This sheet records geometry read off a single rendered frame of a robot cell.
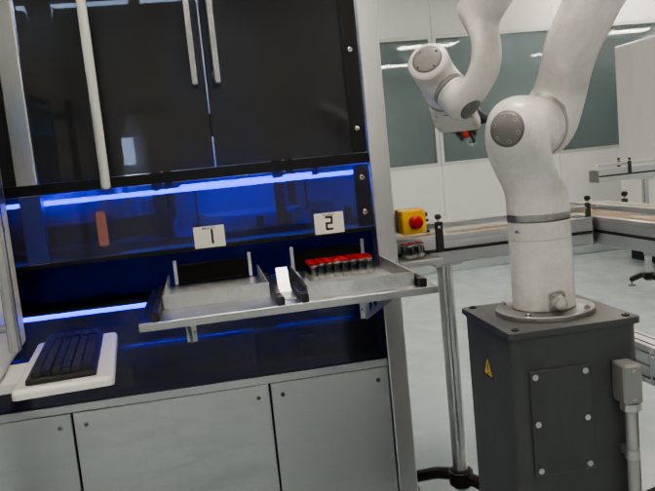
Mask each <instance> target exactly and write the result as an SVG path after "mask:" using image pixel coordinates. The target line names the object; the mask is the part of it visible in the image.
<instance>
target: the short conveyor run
mask: <svg viewBox="0 0 655 491"><path fill-rule="evenodd" d="M582 211H585V206H578V207H576V206H575V205H570V213H573V212H582ZM570 217H571V233H572V247H577V246H590V245H594V244H595V238H594V220H593V218H592V217H591V216H590V217H577V216H576V215H574V214H571V215H570ZM441 218H442V216H441V215H440V214H436V215H435V219H437V220H436V221H429V219H428V218H427V219H426V229H427V232H426V233H422V234H414V235H405V236H404V235H399V236H396V238H397V249H398V257H402V255H401V243H408V242H416V241H421V242H424V249H425V254H429V253H431V254H434V255H437V256H439V257H442V258H443V264H445V263H453V262H461V261H468V260H476V259H484V258H491V257H499V256H507V255H509V242H508V226H507V222H506V223H498V224H489V225H482V226H473V227H465V228H457V229H448V230H443V228H450V227H458V226H467V225H475V224H484V223H491V222H500V221H507V212H503V213H494V214H487V215H478V216H470V217H461V218H453V219H445V220H440V219H441ZM434 229H435V231H432V232H430V230H434Z"/></svg>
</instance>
